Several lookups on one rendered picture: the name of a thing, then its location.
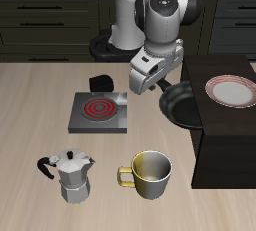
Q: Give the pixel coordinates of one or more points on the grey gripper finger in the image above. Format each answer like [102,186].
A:
[152,88]

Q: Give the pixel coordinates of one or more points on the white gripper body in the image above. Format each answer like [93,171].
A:
[140,81]

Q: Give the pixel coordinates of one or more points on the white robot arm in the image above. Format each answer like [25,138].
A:
[126,15]

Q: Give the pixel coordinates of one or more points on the black frying pan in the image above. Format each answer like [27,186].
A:
[181,108]

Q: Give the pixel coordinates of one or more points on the round black stove knob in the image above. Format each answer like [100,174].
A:
[101,83]

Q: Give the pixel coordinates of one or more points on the dark grey stove plate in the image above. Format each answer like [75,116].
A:
[80,121]

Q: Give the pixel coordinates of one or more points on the dark wooden shelf cabinet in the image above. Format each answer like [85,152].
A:
[223,141]

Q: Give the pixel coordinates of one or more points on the silver moka pot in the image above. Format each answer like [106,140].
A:
[73,175]

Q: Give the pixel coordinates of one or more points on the white plate with red rim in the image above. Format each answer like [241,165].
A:
[231,91]

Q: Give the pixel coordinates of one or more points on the yellow and silver mug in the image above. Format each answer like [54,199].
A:
[151,181]

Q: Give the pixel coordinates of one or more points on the dark grey kitchen cupboard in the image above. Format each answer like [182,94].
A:
[233,28]

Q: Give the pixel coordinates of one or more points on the dark olive kitchen cupboard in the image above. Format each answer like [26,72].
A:
[50,35]

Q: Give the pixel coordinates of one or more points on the flat black base plate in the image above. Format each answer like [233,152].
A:
[100,49]

